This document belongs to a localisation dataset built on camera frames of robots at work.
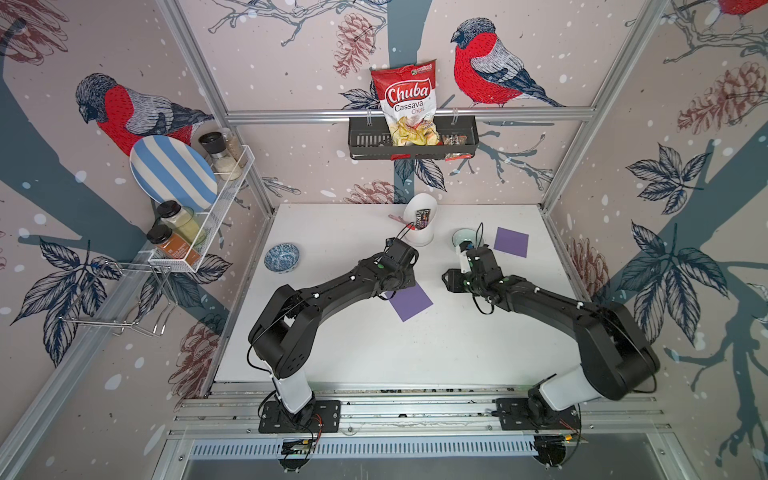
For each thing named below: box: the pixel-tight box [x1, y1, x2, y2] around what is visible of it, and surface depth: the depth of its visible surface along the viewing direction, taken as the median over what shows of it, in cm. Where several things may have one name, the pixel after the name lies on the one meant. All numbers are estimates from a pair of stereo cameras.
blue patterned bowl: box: [264, 243, 300, 274], surface depth 106 cm
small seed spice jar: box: [224, 127, 248, 168], surface depth 87 cm
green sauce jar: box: [156, 200, 206, 247], surface depth 66 cm
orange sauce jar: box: [146, 224, 201, 267], surface depth 63 cm
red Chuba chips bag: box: [369, 59, 441, 147], surface depth 83 cm
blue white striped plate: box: [129, 135, 218, 212], surface depth 73 cm
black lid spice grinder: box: [198, 131, 243, 181], surface depth 83 cm
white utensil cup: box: [403, 192, 438, 247], surface depth 106 cm
